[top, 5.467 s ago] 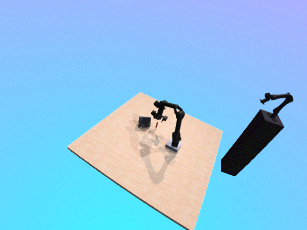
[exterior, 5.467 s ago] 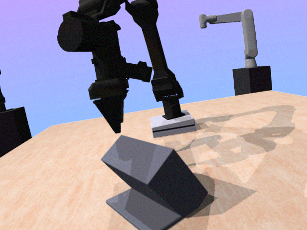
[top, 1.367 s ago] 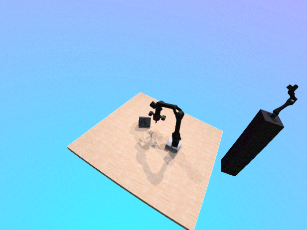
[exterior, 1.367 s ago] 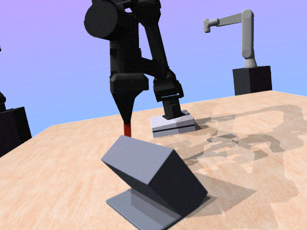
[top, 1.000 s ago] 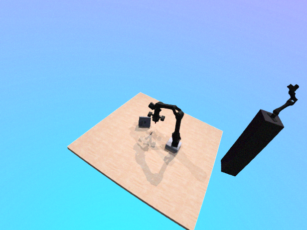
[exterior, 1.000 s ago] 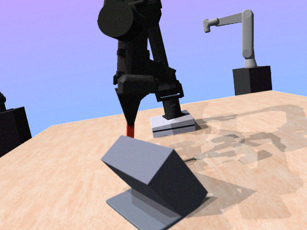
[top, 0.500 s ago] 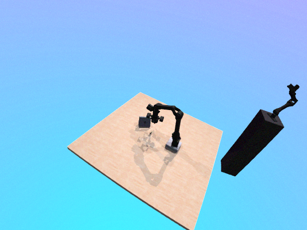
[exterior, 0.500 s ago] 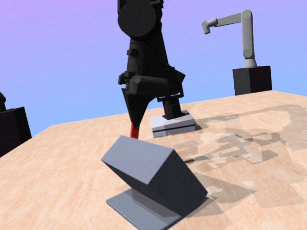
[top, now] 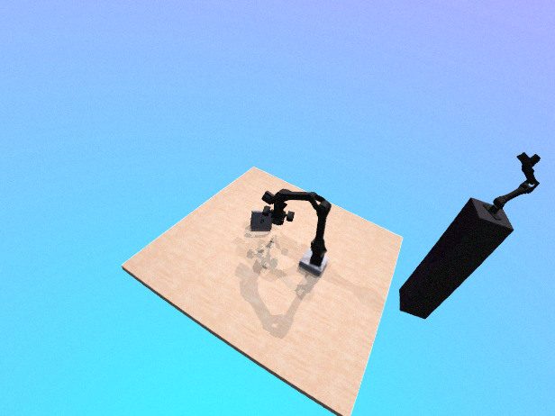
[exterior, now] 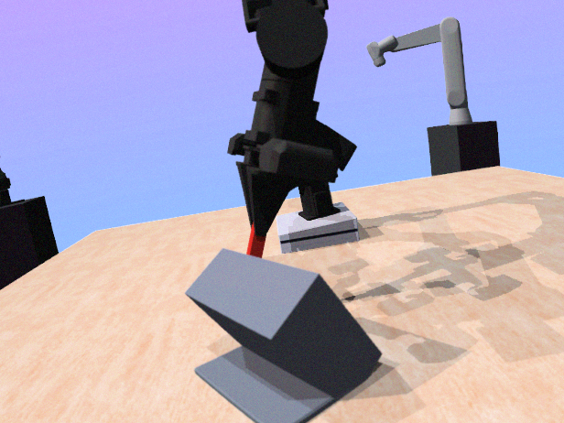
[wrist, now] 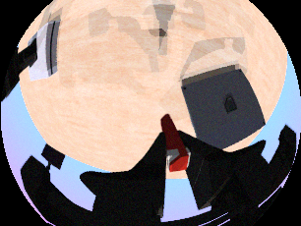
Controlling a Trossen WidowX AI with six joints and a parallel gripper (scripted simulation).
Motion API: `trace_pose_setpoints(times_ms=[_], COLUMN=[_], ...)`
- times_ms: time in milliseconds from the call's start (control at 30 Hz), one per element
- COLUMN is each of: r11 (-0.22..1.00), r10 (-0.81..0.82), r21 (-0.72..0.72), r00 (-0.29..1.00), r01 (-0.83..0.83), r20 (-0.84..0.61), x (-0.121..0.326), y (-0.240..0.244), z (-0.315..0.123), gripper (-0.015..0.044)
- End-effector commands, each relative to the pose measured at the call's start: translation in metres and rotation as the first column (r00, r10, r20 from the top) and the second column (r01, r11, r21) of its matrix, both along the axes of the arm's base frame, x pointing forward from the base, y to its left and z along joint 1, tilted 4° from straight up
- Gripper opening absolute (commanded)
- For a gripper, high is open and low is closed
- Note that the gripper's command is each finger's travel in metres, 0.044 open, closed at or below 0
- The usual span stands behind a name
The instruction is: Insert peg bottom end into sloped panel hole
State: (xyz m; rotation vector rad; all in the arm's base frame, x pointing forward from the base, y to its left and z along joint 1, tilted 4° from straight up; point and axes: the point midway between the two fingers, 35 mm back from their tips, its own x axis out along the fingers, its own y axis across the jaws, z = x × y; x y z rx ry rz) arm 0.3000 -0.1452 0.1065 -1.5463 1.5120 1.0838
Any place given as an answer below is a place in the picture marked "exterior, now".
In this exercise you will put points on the red peg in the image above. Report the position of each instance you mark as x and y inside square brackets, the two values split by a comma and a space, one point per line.
[256, 244]

